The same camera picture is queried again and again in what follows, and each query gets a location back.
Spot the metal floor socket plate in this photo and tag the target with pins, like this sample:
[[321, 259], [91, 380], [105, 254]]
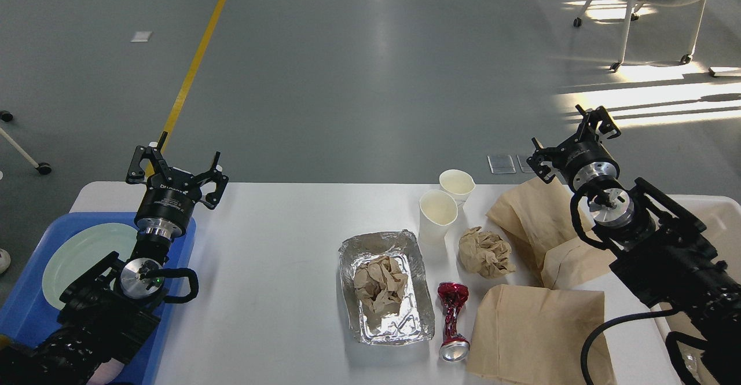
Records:
[[509, 164]]

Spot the white plastic bin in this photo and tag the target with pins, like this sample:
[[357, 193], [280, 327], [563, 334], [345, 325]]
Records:
[[721, 215]]

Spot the front brown paper bag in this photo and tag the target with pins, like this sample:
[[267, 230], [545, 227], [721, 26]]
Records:
[[532, 335]]

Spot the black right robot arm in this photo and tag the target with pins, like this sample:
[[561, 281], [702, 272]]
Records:
[[661, 254]]

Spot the pink mug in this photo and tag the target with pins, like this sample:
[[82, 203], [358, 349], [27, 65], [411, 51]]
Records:
[[106, 373]]

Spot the blue plastic tray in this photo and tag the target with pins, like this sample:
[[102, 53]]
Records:
[[28, 319]]

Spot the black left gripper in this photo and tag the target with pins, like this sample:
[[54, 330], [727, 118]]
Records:
[[167, 204]]

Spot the rear white paper cup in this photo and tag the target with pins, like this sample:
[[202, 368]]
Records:
[[457, 183]]

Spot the crumpled brown paper ball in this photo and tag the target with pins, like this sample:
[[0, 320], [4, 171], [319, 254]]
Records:
[[485, 253]]

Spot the light green plate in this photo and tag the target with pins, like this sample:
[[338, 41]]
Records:
[[80, 252]]

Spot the white paper cup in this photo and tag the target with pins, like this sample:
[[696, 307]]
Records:
[[457, 183], [438, 212]]

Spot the front white paper cup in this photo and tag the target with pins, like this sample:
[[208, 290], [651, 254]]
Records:
[[438, 212]]

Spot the crumpled brown paper in tray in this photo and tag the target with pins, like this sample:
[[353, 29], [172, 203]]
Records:
[[380, 283]]

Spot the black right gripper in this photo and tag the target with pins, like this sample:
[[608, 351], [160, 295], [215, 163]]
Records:
[[582, 157]]

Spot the crushed red can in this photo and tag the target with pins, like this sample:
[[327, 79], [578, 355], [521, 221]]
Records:
[[453, 296]]

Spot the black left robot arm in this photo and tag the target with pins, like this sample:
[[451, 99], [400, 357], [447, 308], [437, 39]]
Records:
[[109, 311]]

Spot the brown paper bag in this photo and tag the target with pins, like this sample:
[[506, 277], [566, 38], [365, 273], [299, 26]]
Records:
[[532, 335], [537, 218]]

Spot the rear brown paper bag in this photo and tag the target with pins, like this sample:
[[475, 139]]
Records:
[[537, 218]]

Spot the aluminium foil tray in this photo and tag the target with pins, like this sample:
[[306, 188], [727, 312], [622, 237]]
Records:
[[409, 322]]

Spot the white chair leg with caster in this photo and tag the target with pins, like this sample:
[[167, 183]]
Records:
[[41, 167]]

